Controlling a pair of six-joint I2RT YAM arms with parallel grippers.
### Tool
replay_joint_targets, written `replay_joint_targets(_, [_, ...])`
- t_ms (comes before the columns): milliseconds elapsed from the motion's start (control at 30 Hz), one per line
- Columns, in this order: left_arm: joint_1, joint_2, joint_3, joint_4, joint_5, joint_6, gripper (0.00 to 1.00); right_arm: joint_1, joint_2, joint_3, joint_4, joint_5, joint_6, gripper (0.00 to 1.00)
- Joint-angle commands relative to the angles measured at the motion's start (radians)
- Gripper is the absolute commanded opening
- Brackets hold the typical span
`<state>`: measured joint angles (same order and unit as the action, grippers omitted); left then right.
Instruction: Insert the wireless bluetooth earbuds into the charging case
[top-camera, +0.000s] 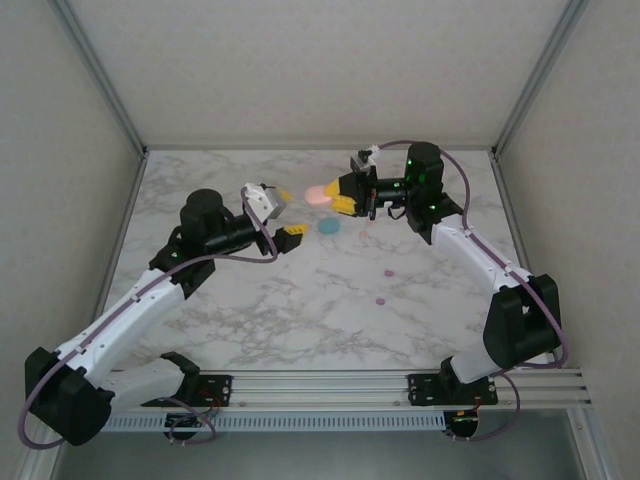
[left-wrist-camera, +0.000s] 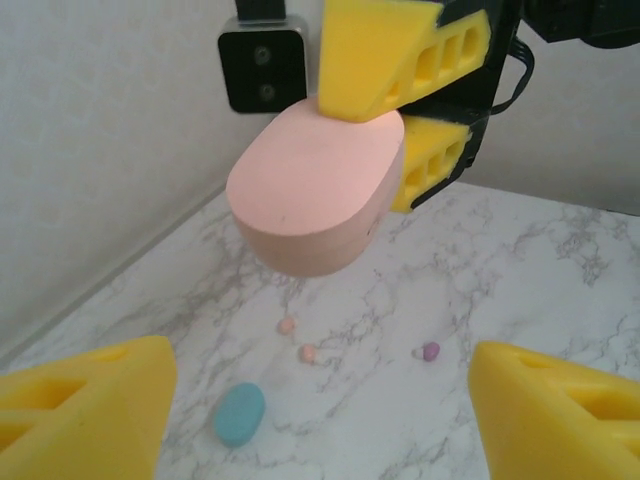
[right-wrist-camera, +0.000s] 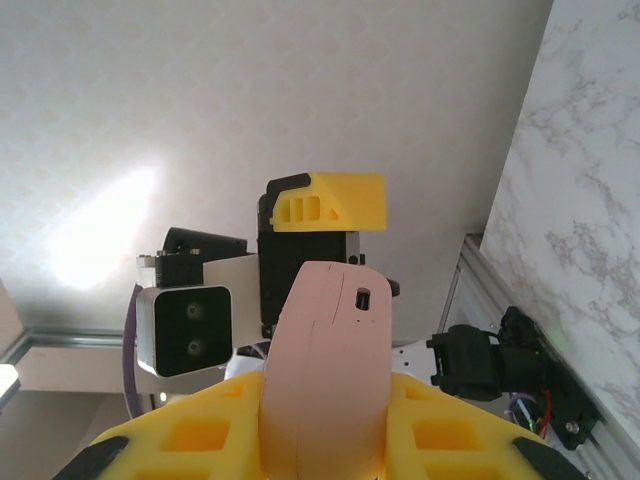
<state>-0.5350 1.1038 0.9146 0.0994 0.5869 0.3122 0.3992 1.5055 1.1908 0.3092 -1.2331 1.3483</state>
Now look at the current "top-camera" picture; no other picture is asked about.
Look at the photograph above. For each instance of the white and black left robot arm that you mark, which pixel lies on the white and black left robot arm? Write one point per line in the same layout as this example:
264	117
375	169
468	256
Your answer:
125	320

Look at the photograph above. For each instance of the small circuit board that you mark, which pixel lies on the small circuit board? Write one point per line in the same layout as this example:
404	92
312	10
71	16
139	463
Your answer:
462	422
182	422

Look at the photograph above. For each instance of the teal earbud charging case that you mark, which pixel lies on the teal earbud charging case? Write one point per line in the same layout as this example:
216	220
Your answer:
329	226

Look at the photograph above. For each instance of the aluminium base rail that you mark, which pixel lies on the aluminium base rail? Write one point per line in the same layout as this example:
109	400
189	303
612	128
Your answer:
320	387

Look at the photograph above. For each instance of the grey metal panel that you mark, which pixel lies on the grey metal panel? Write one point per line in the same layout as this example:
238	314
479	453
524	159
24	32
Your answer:
320	460

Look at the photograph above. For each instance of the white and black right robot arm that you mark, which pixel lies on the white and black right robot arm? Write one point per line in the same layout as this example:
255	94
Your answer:
465	250

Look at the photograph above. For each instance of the aluminium table edge rail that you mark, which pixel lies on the aluminium table edge rail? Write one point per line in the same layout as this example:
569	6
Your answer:
512	210
320	148
128	210

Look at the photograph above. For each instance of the pink earbud charging case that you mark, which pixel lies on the pink earbud charging case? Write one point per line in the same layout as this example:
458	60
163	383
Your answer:
316	196

